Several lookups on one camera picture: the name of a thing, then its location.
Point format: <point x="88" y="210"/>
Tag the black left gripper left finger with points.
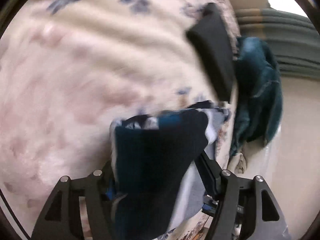
<point x="60" y="217"/>

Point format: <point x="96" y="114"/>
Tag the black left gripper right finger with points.
<point x="240" y="207"/>

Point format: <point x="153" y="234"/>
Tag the navy striped knit sweater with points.
<point x="153" y="160"/>

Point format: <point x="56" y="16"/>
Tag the teal velvet garment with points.
<point x="260" y="98"/>

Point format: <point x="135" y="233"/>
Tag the floral cream bed blanket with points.
<point x="70" y="67"/>

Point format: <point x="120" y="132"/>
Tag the green plaid curtain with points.
<point x="292" y="38"/>

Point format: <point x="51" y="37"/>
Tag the black folded garment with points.
<point x="210" y="39"/>

